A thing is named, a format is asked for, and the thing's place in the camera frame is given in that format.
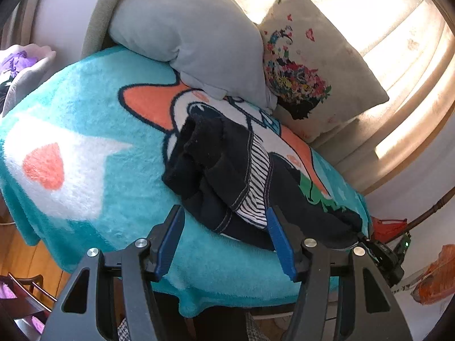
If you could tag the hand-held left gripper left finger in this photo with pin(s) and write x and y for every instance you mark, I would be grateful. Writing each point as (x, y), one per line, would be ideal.
(170, 247)

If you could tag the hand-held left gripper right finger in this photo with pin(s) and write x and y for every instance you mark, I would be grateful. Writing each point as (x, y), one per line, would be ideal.
(282, 247)

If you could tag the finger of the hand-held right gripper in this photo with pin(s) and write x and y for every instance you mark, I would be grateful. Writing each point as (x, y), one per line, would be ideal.
(364, 239)

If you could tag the black pants with striped lining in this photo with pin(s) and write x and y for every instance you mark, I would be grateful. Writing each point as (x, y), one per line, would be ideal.
(220, 170)

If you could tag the red plastic bag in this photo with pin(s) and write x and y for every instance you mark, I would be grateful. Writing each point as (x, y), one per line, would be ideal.
(388, 228)

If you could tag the orange plastic bag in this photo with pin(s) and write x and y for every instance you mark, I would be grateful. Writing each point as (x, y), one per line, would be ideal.
(435, 277)

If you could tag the brown wooden stick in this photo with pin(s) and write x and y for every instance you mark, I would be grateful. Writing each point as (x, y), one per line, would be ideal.
(426, 213)

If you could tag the cyan printed fleece blanket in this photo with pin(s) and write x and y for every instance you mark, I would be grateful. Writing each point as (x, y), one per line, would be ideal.
(89, 149)

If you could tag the dark wooden chair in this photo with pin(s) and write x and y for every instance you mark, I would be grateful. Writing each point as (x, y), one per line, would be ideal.
(26, 293)

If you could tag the cream floral print cushion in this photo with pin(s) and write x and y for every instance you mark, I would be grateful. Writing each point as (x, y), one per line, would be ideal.
(320, 60)

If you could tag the beige sofa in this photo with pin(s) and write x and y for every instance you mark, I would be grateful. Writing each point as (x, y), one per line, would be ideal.
(391, 42)

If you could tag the grey plush pillow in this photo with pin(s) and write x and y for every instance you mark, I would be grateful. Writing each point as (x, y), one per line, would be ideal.
(199, 39)

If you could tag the purple cloth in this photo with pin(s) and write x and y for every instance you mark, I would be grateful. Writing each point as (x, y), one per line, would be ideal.
(16, 60)

